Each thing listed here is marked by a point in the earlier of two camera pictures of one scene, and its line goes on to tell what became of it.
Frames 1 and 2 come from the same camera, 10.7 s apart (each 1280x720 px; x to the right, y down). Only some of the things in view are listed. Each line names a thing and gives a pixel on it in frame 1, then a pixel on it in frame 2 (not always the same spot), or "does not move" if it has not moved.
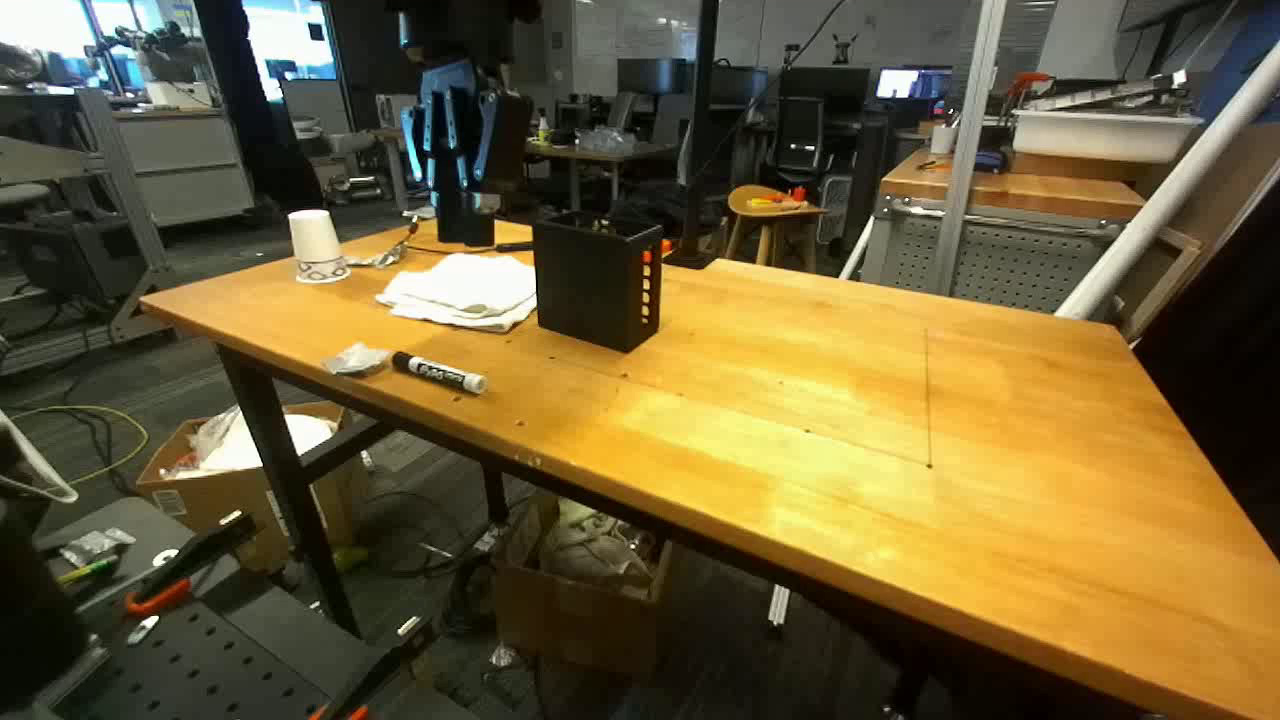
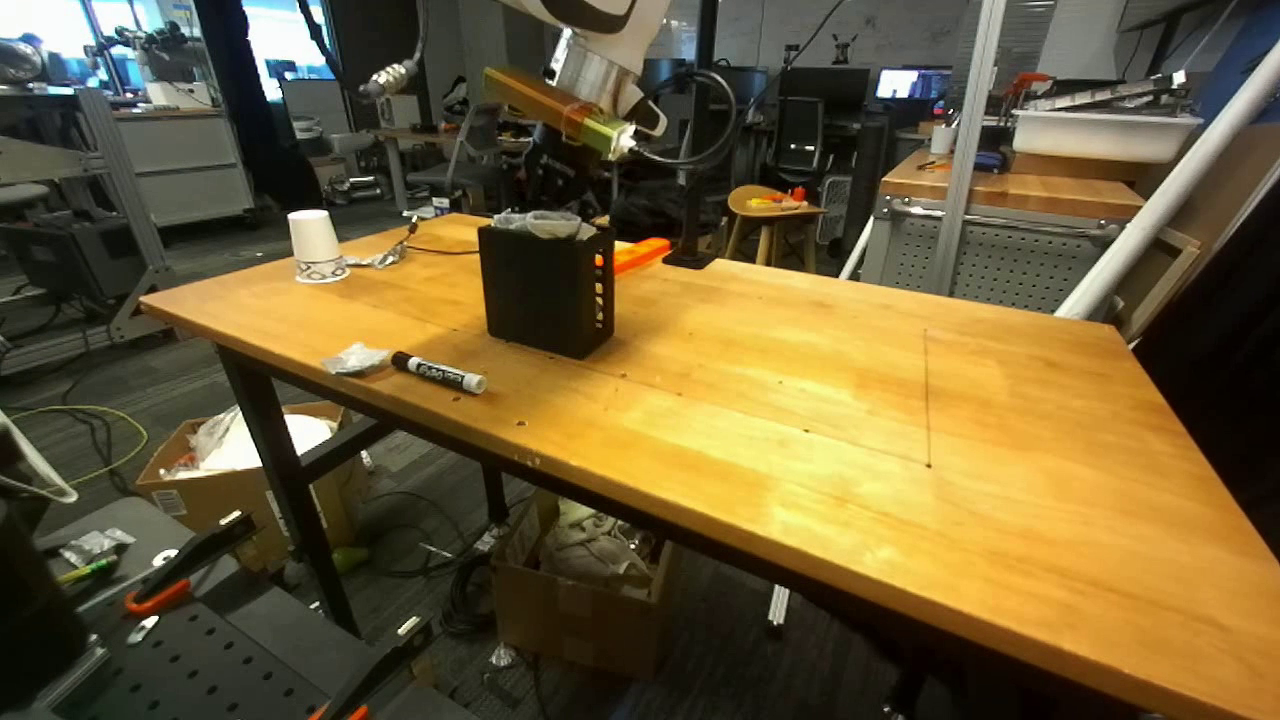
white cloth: x=467 y=290 to x=545 y=223
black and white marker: x=441 y=375 does not move
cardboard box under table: x=579 y=589 does not move
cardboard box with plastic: x=219 y=471 does not move
